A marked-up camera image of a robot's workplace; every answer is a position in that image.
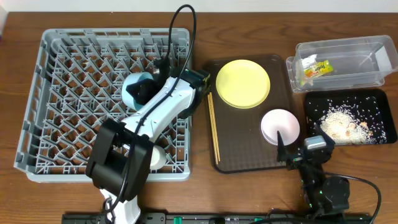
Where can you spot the black waste tray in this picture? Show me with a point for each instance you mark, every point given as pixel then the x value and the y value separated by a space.
pixel 381 100

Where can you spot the green snack wrapper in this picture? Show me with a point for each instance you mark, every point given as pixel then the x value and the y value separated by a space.
pixel 319 69

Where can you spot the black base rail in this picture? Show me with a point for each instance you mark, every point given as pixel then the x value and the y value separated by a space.
pixel 163 218

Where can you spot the white napkin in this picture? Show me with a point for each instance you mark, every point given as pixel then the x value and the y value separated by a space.
pixel 304 69

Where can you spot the yellow plate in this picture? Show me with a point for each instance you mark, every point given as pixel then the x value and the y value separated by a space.
pixel 243 84

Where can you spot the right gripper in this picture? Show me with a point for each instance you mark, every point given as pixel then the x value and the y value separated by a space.
pixel 298 158

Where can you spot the small white cup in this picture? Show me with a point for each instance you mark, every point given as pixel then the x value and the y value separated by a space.
pixel 158 159

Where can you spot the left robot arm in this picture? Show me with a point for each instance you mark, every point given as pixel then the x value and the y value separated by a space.
pixel 124 151

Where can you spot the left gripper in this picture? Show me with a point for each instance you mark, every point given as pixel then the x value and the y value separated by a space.
pixel 144 90

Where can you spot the grey plastic dish rack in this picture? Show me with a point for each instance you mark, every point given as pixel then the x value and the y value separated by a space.
pixel 77 84

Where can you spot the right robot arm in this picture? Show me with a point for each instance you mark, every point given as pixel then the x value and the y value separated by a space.
pixel 325 195

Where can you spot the right wooden chopstick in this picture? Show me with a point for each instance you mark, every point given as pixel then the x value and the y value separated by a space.
pixel 218 151

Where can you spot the clear plastic bin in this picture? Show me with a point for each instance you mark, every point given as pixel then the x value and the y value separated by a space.
pixel 358 62

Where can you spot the rice food scraps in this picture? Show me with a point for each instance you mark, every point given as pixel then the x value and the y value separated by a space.
pixel 348 120

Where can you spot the dark brown serving tray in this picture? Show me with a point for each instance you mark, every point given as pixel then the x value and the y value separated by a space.
pixel 241 144

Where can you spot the light blue bowl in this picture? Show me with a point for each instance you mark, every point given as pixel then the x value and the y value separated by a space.
pixel 134 93

